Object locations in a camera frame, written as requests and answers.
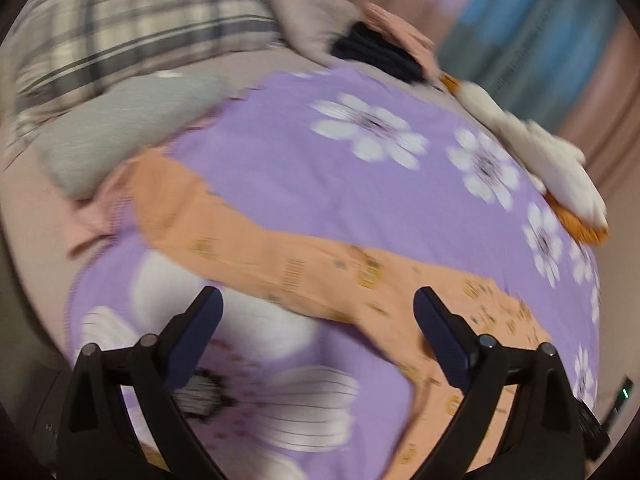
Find pink folded garment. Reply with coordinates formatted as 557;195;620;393
362;2;442;80

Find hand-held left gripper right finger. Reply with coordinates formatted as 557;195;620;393
413;286;588;480

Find white goose plush toy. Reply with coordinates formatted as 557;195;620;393
440;72;611;246

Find navy folded clothes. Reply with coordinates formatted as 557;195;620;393
330;22;427;86

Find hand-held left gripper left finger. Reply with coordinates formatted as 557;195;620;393
56;286;236;480

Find orange printed child's garment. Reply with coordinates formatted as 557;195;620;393
122;152;556;471

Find pink and blue curtain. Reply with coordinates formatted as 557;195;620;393
320;0;640;196

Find beige pillow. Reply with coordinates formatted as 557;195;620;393
265;0;362;67

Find plaid pillow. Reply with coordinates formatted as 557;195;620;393
7;0;288;128

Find grey pillow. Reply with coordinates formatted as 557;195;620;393
37;72;236;200

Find purple floral bed sheet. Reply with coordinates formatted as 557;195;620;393
65;62;603;480

